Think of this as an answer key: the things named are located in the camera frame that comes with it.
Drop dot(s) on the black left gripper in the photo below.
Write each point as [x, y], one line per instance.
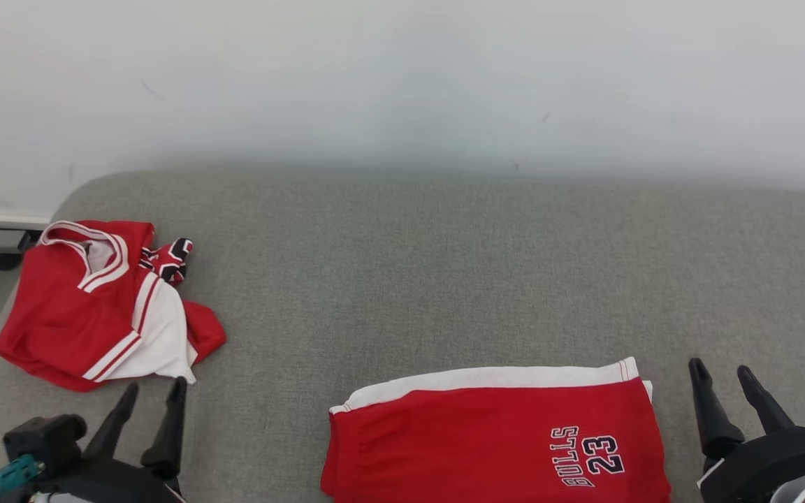
[109, 482]

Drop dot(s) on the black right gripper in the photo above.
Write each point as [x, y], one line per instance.
[766, 461]

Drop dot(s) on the red jersey with white sleeves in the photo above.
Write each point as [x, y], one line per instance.
[67, 314]

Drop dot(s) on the red shorts with white waistband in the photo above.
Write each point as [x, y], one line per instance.
[472, 447]

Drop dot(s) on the grey fabric sofa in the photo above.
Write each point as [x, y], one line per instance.
[444, 279]

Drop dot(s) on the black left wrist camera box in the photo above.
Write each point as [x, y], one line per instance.
[42, 440]

